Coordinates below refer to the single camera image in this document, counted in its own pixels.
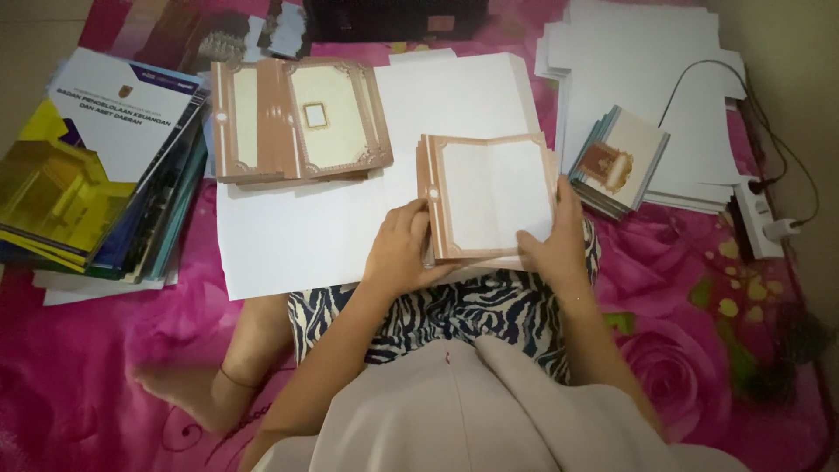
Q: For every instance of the person's right hand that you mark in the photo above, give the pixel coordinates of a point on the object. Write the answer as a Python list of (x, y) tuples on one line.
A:
[(567, 246)]

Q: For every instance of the person's left hand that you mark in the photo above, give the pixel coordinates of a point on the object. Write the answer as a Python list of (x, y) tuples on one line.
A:
[(396, 252)]

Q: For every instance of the stack of brown-bordered cards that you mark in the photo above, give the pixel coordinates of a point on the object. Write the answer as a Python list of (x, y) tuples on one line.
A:
[(491, 190)]

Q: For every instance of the zebra print shorts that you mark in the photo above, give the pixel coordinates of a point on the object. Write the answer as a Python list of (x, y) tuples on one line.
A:
[(459, 308)]

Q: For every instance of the stack of teal-edged cards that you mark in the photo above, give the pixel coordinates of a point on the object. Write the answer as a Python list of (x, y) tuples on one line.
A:
[(619, 160)]

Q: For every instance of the large white paper sheets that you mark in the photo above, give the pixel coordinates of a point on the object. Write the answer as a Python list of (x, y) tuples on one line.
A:
[(295, 229)]

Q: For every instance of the pink floral blanket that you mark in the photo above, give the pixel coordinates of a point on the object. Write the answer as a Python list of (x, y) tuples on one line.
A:
[(688, 328)]

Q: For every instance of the pile of brown framed covers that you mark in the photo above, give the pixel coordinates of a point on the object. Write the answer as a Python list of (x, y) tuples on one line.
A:
[(328, 118)]

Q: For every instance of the white shirt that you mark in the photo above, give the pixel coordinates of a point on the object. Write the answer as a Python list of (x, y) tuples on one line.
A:
[(472, 419)]

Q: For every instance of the white power strip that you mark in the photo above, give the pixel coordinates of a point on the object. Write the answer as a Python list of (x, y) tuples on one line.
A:
[(754, 219)]

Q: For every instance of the heap of white paper sheets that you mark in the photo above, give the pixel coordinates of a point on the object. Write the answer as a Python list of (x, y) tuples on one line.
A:
[(629, 59)]

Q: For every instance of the person's left leg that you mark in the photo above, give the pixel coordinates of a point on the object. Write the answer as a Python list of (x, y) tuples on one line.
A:
[(236, 367)]

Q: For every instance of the black plug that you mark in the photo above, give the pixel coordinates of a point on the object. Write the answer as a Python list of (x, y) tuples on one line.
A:
[(760, 185)]

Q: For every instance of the white charger plug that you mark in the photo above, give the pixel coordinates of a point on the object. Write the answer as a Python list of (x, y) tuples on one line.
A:
[(780, 229)]

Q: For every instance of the dark box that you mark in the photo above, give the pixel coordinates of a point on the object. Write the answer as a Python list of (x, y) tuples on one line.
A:
[(393, 19)]

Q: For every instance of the small grey paper stack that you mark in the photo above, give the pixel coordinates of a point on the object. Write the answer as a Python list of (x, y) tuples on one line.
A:
[(288, 29)]

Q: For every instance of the stack of printed booklets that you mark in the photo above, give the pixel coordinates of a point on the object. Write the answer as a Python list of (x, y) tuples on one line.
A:
[(105, 164)]

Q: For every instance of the dark brown folded prints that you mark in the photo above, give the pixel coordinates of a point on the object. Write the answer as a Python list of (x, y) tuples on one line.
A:
[(177, 33)]

